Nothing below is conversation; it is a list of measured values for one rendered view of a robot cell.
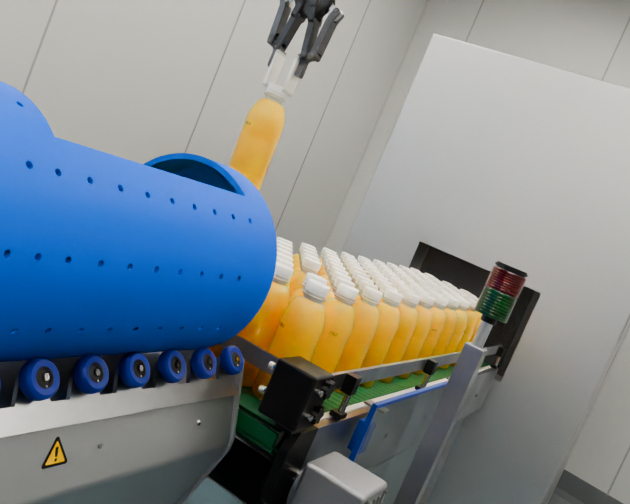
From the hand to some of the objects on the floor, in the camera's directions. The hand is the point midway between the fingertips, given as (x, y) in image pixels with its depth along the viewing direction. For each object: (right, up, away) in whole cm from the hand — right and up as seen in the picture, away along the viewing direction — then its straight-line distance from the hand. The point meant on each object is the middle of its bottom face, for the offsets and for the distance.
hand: (283, 73), depth 128 cm
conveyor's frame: (-16, -142, +69) cm, 158 cm away
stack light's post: (-7, -151, +10) cm, 152 cm away
